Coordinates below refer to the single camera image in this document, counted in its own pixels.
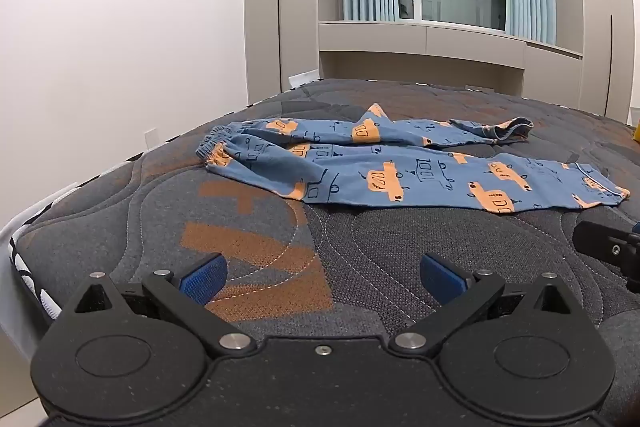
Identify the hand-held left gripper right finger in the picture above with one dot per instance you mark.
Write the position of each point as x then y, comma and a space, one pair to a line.
442, 279

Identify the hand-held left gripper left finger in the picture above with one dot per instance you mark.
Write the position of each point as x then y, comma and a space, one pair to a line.
202, 279

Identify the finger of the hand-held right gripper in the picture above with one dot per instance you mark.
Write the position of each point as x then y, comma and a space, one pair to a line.
607, 242

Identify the blue pants with orange cars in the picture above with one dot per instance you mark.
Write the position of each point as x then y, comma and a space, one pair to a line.
350, 172

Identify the grey quilted mattress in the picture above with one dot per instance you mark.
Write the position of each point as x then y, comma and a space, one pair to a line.
400, 247

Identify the yellow bag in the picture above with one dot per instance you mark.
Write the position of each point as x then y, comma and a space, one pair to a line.
637, 124

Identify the beige window cabinet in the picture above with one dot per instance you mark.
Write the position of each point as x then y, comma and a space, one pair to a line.
425, 39

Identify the white wall socket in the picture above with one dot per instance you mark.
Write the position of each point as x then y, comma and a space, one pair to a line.
151, 137

